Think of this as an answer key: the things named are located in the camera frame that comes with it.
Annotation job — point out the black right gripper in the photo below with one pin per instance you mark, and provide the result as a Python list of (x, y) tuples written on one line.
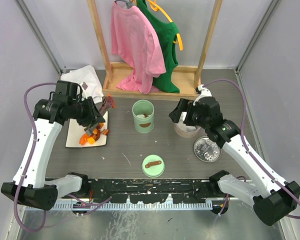
[(183, 106)]

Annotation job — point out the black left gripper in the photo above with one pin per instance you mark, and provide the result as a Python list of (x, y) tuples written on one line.
[(93, 116)]

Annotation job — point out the white square plate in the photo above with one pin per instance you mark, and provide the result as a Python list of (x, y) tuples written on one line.
[(75, 133)]

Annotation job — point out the white cloth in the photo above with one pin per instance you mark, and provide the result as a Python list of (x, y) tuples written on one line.
[(88, 75)]

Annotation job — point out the metal serving tongs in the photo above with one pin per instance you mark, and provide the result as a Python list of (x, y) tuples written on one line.
[(96, 116)]

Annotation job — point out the mint green tin canister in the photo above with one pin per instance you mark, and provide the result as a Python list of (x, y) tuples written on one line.
[(143, 125)]

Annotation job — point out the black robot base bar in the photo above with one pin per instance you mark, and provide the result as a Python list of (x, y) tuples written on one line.
[(150, 191)]

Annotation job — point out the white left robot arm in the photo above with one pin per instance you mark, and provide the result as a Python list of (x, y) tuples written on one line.
[(29, 186)]

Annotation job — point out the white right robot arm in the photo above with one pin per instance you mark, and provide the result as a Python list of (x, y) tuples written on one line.
[(269, 194)]

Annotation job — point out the round silver tin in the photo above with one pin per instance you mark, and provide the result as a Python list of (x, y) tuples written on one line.
[(185, 131)]

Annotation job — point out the orange salmon sushi piece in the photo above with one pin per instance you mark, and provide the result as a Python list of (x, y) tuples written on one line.
[(84, 138)]

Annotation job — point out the wooden clothes rack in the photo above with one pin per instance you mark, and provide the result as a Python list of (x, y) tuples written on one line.
[(185, 78)]

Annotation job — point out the silver embossed tin lid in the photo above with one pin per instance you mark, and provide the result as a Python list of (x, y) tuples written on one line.
[(206, 150)]

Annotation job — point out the mint green canister lid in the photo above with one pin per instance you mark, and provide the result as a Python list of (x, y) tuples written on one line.
[(153, 166)]

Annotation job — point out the green t-shirt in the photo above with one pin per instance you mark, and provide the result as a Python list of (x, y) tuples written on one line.
[(167, 34)]

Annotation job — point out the pink t-shirt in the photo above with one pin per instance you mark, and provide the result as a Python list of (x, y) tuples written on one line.
[(135, 40)]

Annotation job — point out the grey clothes hanger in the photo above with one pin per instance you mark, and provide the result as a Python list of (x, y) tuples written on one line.
[(128, 3)]

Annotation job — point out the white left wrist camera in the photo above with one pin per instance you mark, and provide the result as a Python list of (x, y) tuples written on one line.
[(84, 88)]

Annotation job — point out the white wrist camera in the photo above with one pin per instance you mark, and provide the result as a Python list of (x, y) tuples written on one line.
[(84, 88), (202, 92)]

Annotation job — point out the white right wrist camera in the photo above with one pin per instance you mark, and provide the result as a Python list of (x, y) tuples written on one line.
[(202, 92)]

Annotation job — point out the left aluminium frame post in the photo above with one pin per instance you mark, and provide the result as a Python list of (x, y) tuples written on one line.
[(32, 15)]

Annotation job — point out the white slotted cable duct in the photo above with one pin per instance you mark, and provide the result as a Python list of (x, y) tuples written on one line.
[(140, 206)]

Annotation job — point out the aluminium corner frame post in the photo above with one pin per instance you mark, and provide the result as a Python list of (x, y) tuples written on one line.
[(258, 32)]

